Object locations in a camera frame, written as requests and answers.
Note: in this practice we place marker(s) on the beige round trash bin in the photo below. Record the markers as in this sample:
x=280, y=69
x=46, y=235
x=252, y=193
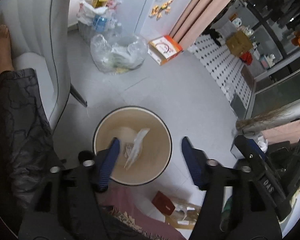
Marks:
x=145, y=144

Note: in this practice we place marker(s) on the pink curtain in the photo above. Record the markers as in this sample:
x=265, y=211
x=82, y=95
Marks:
x=195, y=19

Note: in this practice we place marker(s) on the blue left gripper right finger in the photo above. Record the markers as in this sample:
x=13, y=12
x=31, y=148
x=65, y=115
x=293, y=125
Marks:
x=196, y=162

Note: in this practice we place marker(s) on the broom bristles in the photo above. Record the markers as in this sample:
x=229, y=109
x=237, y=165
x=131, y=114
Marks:
x=271, y=119

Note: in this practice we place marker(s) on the orange white cardboard box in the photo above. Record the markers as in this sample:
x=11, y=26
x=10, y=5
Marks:
x=163, y=49

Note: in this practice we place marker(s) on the dark patterned trouser leg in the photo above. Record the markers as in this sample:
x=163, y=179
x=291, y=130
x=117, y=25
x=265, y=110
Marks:
x=26, y=144

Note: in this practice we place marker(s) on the white trash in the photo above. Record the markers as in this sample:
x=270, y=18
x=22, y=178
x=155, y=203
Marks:
x=134, y=149

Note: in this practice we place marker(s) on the grey upholstered chair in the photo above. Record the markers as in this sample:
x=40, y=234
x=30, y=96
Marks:
x=39, y=32

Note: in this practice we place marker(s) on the red box on floor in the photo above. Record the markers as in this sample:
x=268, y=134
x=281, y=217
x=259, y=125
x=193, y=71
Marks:
x=163, y=203

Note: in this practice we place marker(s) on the person's foot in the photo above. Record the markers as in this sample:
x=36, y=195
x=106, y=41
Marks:
x=5, y=50

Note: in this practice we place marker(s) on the brown cardboard box on shelf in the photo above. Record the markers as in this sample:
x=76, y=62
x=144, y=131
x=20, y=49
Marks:
x=239, y=44

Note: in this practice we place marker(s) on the white refrigerator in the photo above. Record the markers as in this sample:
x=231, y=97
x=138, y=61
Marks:
x=158, y=17

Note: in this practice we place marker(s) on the clear plastic bag on floor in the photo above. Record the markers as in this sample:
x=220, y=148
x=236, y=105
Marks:
x=118, y=54

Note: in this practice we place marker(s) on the brown cardboard on floor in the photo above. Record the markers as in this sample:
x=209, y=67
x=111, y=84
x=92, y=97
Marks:
x=184, y=216

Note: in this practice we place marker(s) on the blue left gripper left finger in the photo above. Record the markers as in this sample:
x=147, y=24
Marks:
x=108, y=164

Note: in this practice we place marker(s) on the white bag of recyclables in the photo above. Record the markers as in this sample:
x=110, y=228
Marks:
x=96, y=16

